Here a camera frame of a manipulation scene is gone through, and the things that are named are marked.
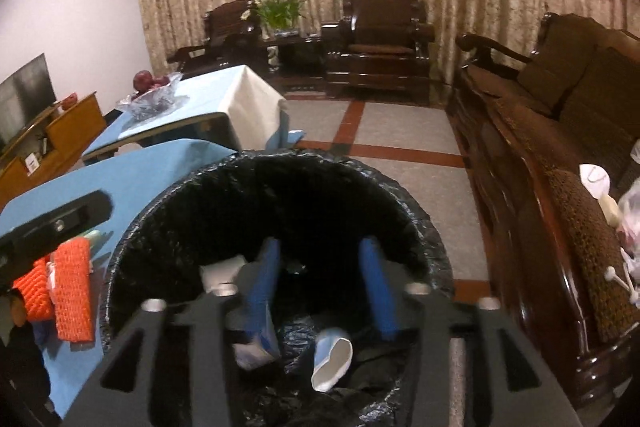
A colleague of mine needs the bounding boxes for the orange foam fruit net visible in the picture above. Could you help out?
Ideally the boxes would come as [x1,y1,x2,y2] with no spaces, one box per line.
[52,237,94,343]

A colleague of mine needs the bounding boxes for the white blue paper cup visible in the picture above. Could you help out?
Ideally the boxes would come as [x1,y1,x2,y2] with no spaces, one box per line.
[310,329,354,393]

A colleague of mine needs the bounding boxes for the black lined trash bin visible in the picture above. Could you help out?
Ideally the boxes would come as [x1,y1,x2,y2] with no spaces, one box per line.
[82,150,454,426]

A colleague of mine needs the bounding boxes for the wooden tv cabinet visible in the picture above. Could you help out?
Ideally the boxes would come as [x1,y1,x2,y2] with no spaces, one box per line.
[1,93,106,208]

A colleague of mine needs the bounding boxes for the near blue tablecloth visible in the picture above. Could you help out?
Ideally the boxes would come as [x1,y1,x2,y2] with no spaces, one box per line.
[1,139,232,416]

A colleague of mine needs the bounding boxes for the blue tablecloth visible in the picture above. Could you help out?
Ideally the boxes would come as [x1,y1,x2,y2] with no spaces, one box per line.
[1,139,232,416]
[81,96,303,162]

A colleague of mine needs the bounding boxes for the flat screen television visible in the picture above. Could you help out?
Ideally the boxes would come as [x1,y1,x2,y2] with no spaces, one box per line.
[0,53,56,150]

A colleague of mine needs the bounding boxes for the red bowl on cabinet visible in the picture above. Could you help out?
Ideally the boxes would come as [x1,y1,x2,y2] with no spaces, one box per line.
[60,92,78,112]

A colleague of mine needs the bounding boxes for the far blue tablecloth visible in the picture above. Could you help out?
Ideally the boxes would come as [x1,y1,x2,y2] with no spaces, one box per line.
[81,96,303,162]

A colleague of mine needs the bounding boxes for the glass fruit bowl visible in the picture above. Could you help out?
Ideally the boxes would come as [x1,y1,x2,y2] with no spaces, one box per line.
[116,72,183,121]

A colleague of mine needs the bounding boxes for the white cloth on table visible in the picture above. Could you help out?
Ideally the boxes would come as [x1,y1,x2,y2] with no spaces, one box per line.
[176,65,288,150]

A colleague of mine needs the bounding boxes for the red fruit in bowl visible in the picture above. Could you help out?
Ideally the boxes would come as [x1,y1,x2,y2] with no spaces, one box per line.
[132,70,169,95]

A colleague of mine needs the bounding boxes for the long wooden sofa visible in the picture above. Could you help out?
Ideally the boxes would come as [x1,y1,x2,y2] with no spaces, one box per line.
[448,13,639,410]

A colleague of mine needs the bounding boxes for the white items on sofa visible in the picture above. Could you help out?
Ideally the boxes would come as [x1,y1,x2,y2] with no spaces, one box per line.
[579,164,639,308]

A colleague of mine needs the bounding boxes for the dark wooden side table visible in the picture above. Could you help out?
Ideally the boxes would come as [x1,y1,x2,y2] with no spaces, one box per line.
[260,34,326,79]

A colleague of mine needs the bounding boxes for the right dark wooden armchair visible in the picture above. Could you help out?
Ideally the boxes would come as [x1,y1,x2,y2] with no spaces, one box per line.
[321,0,435,105]

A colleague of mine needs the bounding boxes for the dark wooden armchair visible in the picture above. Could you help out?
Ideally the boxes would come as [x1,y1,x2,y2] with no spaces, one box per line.
[321,0,435,105]
[166,0,269,79]

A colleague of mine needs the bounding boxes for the left dark wooden armchair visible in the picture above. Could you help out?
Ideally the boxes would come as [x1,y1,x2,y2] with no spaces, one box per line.
[166,0,269,79]

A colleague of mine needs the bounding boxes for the green potted plant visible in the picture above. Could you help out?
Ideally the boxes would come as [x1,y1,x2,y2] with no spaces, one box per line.
[241,0,305,31]

